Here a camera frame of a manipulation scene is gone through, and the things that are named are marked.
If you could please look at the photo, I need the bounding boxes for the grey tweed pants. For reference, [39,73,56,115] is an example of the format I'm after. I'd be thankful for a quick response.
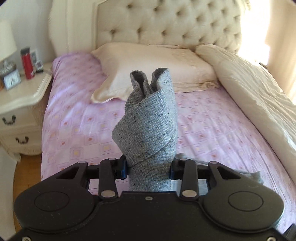
[111,67,265,193]

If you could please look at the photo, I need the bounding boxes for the pink patterned bed sheet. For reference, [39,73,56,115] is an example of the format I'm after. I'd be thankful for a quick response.
[41,53,295,232]

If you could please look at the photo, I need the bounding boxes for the cream duvet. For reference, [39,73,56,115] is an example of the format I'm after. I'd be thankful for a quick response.
[196,44,295,168]

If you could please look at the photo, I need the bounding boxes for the cream pillow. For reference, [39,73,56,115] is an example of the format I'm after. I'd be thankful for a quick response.
[91,42,220,103]

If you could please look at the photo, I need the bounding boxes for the cream nightstand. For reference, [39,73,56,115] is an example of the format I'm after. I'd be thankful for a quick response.
[1,62,53,162]

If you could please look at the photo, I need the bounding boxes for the small digital clock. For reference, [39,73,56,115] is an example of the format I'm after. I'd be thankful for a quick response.
[35,60,44,72]

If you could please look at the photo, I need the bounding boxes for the white alarm clock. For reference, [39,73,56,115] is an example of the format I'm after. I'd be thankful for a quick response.
[3,69,21,90]

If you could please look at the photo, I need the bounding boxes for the red water bottle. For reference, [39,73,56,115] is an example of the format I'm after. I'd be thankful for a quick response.
[20,47,35,80]

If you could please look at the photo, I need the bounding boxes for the tufted cream headboard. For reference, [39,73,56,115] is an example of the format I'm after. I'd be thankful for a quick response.
[95,0,247,53]

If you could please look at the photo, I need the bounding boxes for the white table lamp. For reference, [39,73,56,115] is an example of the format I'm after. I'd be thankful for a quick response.
[0,19,19,78]

